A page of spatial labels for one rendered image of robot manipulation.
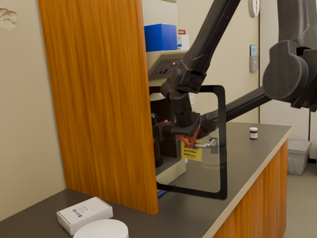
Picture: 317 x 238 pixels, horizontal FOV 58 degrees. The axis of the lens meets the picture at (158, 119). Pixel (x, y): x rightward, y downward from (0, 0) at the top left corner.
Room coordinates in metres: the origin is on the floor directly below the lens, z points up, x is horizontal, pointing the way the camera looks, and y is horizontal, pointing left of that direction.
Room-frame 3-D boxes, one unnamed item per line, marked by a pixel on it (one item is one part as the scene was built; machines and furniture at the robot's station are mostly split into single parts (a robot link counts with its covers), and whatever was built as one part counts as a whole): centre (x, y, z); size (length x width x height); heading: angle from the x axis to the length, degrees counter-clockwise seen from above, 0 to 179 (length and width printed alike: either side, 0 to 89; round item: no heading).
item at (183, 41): (1.20, -0.11, 1.54); 0.05 x 0.05 x 0.06; 47
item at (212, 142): (0.91, -0.13, 1.20); 0.10 x 0.05 x 0.03; 61
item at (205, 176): (0.97, -0.08, 1.19); 0.30 x 0.01 x 0.40; 61
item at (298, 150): (3.43, -1.53, 0.17); 0.60 x 0.42 x 0.33; 53
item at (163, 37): (1.07, -0.02, 1.56); 0.10 x 0.10 x 0.09; 55
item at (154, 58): (1.14, -0.07, 1.46); 0.32 x 0.12 x 0.10; 145
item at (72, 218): (0.93, 0.29, 0.96); 0.16 x 0.12 x 0.04; 129
